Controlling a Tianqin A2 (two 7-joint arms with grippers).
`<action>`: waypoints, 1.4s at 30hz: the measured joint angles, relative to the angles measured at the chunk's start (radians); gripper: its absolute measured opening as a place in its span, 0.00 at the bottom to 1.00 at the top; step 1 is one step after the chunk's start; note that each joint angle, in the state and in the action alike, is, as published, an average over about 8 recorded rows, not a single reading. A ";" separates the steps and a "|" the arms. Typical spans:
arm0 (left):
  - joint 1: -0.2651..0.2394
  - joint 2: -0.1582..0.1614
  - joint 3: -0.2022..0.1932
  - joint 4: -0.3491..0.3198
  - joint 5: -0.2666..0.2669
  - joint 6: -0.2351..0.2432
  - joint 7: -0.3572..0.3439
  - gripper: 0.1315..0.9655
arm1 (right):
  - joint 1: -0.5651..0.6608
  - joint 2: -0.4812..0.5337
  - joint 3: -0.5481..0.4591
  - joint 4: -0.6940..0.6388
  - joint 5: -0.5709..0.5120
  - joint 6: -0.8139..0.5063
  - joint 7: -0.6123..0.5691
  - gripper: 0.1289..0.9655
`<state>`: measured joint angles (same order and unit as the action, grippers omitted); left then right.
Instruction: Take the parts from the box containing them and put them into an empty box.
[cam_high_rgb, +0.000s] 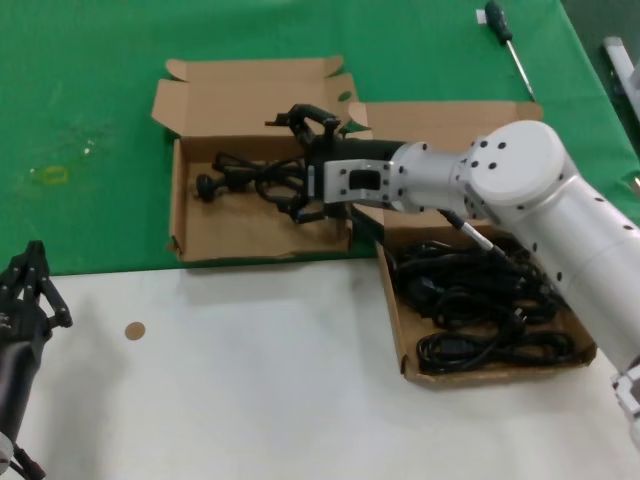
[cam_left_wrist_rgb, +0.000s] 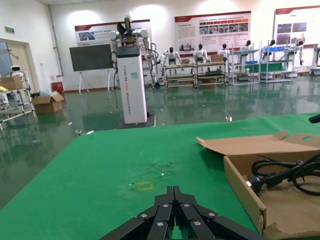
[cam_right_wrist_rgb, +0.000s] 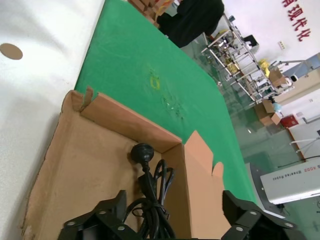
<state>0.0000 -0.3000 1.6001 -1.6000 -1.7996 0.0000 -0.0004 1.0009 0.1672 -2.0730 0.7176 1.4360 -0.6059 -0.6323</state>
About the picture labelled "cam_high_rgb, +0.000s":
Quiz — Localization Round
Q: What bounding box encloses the neatly coiled black power cable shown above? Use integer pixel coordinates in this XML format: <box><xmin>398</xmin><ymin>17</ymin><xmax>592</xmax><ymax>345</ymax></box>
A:
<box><xmin>416</xmin><ymin>332</ymin><xmax>576</xmax><ymax>375</ymax></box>

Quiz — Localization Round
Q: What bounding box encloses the green tablecloth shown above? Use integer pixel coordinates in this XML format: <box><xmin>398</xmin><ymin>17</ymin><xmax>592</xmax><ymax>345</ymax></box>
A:
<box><xmin>0</xmin><ymin>0</ymin><xmax>640</xmax><ymax>280</ymax></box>

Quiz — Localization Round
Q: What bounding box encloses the grey metal profile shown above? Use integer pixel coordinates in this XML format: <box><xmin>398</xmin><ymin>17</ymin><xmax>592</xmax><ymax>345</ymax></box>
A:
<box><xmin>601</xmin><ymin>36</ymin><xmax>640</xmax><ymax>119</ymax></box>

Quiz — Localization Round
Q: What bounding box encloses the right arm cable, silver connector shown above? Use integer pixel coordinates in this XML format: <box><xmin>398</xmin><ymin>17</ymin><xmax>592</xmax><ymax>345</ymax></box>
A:
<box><xmin>440</xmin><ymin>208</ymin><xmax>566</xmax><ymax>307</ymax></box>

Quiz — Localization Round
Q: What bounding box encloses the empty-lid brown cardboard box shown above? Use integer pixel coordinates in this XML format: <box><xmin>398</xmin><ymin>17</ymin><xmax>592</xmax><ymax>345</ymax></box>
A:
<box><xmin>151</xmin><ymin>55</ymin><xmax>360</xmax><ymax>263</ymax></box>

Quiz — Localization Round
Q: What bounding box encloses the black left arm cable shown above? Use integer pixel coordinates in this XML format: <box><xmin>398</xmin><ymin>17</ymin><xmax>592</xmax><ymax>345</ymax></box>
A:
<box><xmin>7</xmin><ymin>442</ymin><xmax>46</xmax><ymax>480</ymax></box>

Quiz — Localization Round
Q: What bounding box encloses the brown cardboard box of cables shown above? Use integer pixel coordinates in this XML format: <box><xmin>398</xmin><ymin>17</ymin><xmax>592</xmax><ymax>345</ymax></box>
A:
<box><xmin>344</xmin><ymin>101</ymin><xmax>599</xmax><ymax>386</ymax></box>

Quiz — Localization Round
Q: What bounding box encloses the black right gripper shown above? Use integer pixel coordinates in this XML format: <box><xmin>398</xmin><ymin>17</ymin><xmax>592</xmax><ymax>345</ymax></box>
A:
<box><xmin>264</xmin><ymin>103</ymin><xmax>404</xmax><ymax>225</ymax></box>

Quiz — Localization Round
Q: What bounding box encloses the green-handled screwdriver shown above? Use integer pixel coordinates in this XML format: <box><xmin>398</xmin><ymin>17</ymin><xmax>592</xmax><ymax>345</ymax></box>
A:
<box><xmin>483</xmin><ymin>0</ymin><xmax>536</xmax><ymax>101</ymax></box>

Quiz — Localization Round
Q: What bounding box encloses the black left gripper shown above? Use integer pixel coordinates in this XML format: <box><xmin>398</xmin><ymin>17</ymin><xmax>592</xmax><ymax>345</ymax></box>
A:
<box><xmin>0</xmin><ymin>240</ymin><xmax>73</xmax><ymax>351</ymax></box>

